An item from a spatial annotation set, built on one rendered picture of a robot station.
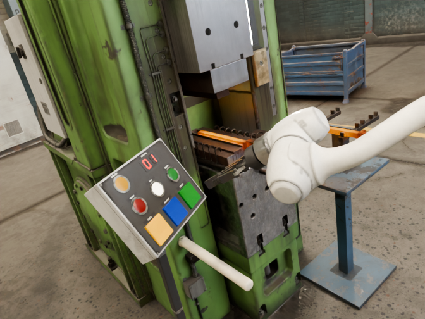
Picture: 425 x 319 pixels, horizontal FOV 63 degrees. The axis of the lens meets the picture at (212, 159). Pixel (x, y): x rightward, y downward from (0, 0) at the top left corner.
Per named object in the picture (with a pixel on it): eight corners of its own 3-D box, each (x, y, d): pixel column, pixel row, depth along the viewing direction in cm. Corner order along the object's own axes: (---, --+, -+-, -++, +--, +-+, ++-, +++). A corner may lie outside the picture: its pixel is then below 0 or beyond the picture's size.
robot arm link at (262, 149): (289, 150, 104) (274, 159, 107) (271, 126, 102) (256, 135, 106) (281, 164, 96) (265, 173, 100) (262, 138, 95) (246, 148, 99)
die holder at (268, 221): (297, 220, 187) (289, 144, 169) (248, 259, 167) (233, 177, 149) (228, 192, 229) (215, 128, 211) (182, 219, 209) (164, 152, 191)
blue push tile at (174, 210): (188, 213, 118) (175, 195, 117) (177, 226, 112) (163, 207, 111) (185, 214, 119) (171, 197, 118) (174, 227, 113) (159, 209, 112)
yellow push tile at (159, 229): (174, 230, 110) (159, 212, 109) (161, 245, 104) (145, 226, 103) (170, 232, 111) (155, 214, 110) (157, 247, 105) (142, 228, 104)
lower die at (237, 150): (260, 154, 165) (257, 137, 162) (229, 171, 155) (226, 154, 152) (205, 139, 197) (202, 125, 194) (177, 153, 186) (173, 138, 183)
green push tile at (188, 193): (202, 197, 126) (189, 180, 125) (192, 208, 120) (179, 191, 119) (198, 198, 127) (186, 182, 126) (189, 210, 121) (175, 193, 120)
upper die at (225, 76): (248, 80, 151) (245, 57, 147) (214, 93, 141) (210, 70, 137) (192, 77, 183) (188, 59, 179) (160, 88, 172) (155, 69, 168)
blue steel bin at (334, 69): (367, 87, 534) (366, 38, 505) (348, 103, 482) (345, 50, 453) (296, 87, 610) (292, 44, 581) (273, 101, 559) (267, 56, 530)
